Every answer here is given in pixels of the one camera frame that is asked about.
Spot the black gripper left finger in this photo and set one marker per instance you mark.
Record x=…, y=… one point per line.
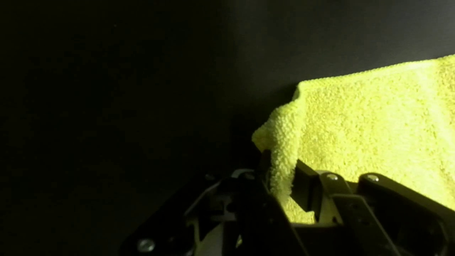
x=236, y=214

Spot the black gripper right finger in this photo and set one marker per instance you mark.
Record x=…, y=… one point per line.
x=378, y=214

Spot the yellow towel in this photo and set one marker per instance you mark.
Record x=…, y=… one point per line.
x=370, y=123

